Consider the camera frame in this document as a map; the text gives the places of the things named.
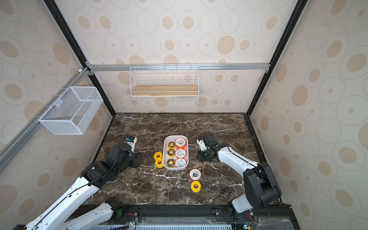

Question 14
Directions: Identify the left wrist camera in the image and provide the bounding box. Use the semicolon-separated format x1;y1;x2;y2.
125;135;137;152

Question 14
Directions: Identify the white wire wall shelf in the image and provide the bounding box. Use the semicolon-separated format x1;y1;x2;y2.
129;65;200;103

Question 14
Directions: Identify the orange white tape roll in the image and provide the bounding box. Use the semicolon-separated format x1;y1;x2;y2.
175;158;186;167
175;138;186;149
189;169;201;181
175;149;186;158

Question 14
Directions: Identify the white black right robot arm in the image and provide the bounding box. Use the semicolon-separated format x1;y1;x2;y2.
197;133;282;213

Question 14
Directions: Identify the white plastic storage box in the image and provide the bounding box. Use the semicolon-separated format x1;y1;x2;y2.
163;135;189;171

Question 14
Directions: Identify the white mesh wall basket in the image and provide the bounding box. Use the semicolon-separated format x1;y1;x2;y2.
39;86;103;135

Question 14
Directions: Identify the yellow tape roll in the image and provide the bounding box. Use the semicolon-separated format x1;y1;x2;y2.
153;152;163;161
191;181;201;193
155;158;164;169

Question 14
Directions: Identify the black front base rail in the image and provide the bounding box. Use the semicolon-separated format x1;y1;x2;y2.
53;204;301;230

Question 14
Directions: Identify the yellow black tape spool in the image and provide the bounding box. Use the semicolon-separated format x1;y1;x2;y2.
167;159;175;168
168;141;176;149
167;149;176;157

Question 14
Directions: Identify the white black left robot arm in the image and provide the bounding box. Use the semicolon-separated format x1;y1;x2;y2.
16;137;140;230

